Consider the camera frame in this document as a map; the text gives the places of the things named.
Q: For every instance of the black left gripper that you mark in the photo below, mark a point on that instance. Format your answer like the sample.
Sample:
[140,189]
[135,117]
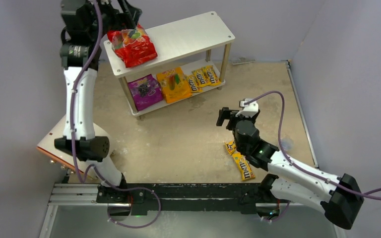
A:
[124,12]

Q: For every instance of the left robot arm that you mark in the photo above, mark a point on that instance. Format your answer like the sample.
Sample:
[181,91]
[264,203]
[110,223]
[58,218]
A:
[86,22]

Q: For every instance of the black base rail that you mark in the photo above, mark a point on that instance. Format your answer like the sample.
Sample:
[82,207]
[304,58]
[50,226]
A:
[246,198]

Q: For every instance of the red assorted gummy bag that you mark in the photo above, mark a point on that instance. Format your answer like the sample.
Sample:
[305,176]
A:
[133,46]

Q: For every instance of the yellow m&m's bag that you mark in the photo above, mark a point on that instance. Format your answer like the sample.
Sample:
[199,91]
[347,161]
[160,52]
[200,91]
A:
[194,86]
[243,166]
[211,75]
[230,147]
[201,78]

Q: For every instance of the white cylinder container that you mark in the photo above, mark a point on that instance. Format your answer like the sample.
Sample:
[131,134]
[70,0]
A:
[64,156]

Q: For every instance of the clear plastic cup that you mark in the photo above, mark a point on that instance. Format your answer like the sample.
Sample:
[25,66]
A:
[287,144]

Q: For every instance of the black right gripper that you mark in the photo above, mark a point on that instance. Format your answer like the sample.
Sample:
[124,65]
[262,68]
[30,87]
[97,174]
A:
[226,117]

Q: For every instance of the white two-tier shelf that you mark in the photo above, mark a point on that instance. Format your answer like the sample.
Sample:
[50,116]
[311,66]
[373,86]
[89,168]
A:
[175,41]

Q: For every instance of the orange mango gummy bag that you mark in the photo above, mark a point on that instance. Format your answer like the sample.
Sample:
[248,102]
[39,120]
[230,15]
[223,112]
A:
[174,85]

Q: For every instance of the purple grape gummy bag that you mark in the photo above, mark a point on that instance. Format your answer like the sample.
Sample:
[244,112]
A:
[145,91]

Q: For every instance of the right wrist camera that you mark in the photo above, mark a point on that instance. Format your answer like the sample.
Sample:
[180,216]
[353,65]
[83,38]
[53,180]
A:
[248,108]

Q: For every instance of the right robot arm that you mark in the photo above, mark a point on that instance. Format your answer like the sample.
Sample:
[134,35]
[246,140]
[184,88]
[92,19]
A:
[337,197]

